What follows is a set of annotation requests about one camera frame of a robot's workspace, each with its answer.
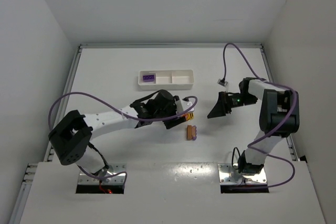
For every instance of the metal base plate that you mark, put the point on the metal base plate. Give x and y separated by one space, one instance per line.
228 176
116 175

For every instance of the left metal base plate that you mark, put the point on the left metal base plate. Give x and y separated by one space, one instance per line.
116 175

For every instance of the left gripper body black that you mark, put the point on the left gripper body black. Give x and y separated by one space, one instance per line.
174 122

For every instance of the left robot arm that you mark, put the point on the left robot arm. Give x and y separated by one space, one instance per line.
72 138

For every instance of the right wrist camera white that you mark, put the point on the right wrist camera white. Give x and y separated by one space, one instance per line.
224 84

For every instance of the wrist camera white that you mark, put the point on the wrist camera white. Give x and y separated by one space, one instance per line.
183 105
224 84

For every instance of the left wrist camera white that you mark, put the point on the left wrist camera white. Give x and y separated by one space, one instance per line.
183 105

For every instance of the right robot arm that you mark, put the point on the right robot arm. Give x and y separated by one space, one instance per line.
279 118

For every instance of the yellow oval orange-pattern lego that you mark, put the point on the yellow oval orange-pattern lego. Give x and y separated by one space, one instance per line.
188 117

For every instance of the brown lego brick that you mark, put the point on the brown lego brick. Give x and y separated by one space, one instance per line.
189 132

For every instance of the back aluminium frame rail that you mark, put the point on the back aluminium frame rail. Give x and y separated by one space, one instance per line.
152 45

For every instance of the purple crown lego brick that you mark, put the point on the purple crown lego brick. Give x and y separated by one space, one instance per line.
193 132

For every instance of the white three-compartment tray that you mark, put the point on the white three-compartment tray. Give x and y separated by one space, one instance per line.
167 80

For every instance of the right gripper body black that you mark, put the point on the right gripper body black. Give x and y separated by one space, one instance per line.
223 103

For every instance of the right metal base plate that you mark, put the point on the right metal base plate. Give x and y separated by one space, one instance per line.
228 176

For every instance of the purple half-round lego brick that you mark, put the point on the purple half-round lego brick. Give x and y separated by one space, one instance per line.
148 78

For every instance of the left aluminium frame rail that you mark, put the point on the left aluminium frame rail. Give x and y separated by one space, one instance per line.
31 168

